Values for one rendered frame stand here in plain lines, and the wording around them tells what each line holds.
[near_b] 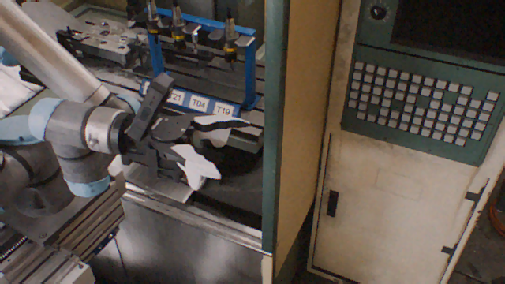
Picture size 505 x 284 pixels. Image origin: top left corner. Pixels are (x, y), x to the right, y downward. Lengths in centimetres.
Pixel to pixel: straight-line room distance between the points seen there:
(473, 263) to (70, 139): 227
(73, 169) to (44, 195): 37
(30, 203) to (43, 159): 13
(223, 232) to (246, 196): 22
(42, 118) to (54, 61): 15
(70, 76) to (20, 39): 10
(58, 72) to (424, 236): 147
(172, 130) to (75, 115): 16
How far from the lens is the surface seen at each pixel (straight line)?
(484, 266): 275
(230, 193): 180
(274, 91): 110
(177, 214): 167
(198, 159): 69
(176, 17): 182
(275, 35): 102
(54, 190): 125
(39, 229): 126
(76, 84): 95
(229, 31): 172
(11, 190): 112
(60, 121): 82
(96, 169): 89
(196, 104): 190
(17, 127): 118
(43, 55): 95
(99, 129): 79
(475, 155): 160
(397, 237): 201
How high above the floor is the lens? 206
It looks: 42 degrees down
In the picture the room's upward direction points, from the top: straight up
